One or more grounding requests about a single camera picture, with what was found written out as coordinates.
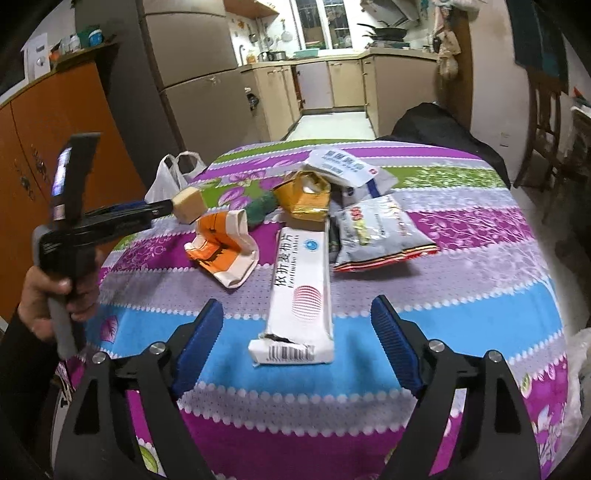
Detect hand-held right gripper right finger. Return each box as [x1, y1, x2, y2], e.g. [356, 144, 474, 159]
[370, 295, 542, 480]

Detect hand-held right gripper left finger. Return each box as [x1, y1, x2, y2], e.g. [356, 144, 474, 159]
[54, 298, 225, 480]

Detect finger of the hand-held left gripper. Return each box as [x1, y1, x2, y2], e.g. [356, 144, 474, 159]
[92, 215, 155, 241]
[85, 199, 175, 221]

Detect plain white plastic bag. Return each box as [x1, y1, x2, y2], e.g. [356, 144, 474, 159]
[144, 151, 208, 204]

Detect tan foam block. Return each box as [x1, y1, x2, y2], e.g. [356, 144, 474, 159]
[172, 187, 207, 225]

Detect long white medicine box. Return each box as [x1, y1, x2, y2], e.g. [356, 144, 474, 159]
[248, 227, 335, 367]

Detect person's left forearm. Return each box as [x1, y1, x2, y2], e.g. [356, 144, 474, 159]
[0, 309, 61, 462]

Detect person's left hand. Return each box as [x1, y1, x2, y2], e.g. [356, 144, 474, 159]
[17, 249, 102, 342]

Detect orange wooden cabinet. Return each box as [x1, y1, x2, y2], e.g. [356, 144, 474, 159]
[0, 44, 148, 324]

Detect striped floral tablecloth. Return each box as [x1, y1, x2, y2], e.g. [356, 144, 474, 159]
[55, 138, 571, 480]

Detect crumpled orange paper cup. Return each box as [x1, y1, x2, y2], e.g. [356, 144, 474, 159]
[184, 210, 260, 289]

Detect grey red snack packet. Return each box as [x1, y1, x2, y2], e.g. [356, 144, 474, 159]
[331, 194, 440, 274]

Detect dark green roll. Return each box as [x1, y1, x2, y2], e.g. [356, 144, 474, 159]
[245, 193, 278, 229]

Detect white microwave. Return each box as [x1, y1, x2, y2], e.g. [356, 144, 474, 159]
[0, 30, 52, 100]

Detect grey refrigerator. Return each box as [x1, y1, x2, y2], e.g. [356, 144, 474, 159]
[74, 0, 271, 153]

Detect crumpled gold package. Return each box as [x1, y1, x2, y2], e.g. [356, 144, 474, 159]
[273, 170, 332, 223]

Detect white medicine box blue print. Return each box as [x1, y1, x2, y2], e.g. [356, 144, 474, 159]
[305, 148, 380, 188]

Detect large black cloth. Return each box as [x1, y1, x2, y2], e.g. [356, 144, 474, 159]
[374, 102, 511, 188]

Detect beige kitchen base cabinets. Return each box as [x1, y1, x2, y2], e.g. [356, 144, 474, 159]
[240, 48, 444, 139]

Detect barred kitchen window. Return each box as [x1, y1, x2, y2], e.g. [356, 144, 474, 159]
[291, 0, 356, 51]

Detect dark wooden chair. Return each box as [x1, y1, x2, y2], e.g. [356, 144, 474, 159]
[515, 69, 573, 222]

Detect hanging beige cloth bags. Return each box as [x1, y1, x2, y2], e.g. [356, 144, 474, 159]
[431, 0, 462, 81]

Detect black wok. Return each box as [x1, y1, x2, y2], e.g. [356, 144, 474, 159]
[358, 23, 409, 40]

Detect steel range hood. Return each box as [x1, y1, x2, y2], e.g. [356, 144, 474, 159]
[360, 0, 421, 28]

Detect dark window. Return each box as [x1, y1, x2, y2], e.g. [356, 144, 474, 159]
[508, 0, 571, 93]

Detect wooden door frame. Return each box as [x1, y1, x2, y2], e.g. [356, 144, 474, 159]
[455, 0, 476, 139]

